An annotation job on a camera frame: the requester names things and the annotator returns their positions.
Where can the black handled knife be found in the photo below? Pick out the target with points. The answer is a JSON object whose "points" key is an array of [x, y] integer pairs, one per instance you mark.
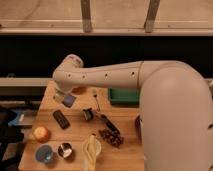
{"points": [[107, 122]]}

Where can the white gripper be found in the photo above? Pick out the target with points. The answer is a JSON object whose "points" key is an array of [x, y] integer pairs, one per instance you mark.
{"points": [[65, 89]]}

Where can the purple bowl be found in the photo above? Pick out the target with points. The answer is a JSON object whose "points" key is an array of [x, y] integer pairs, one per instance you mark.
{"points": [[137, 127]]}

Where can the black bag with blue item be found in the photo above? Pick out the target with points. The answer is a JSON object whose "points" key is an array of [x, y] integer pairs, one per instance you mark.
{"points": [[9, 134]]}

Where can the green plastic tray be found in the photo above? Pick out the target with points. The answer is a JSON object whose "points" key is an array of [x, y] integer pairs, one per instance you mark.
{"points": [[123, 97]]}

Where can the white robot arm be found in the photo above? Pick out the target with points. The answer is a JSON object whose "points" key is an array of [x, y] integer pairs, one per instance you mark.
{"points": [[175, 106]]}

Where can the red bowl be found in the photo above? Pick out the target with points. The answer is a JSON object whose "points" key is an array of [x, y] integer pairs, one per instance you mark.
{"points": [[79, 90]]}

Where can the blue plastic cup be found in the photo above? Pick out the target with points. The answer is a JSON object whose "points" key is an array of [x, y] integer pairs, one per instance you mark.
{"points": [[44, 154]]}

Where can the red yellow apple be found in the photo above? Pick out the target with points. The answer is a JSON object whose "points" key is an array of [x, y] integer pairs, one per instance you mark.
{"points": [[41, 134]]}

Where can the black remote control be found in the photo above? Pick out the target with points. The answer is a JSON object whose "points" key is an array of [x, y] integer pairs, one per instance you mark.
{"points": [[61, 119]]}

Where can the black tape roll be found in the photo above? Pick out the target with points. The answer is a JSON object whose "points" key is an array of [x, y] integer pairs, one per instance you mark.
{"points": [[89, 114]]}

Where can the small metal cup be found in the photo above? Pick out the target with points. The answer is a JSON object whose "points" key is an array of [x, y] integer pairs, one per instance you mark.
{"points": [[65, 150]]}

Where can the blue sponge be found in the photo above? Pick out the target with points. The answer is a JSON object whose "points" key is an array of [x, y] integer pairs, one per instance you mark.
{"points": [[69, 100]]}

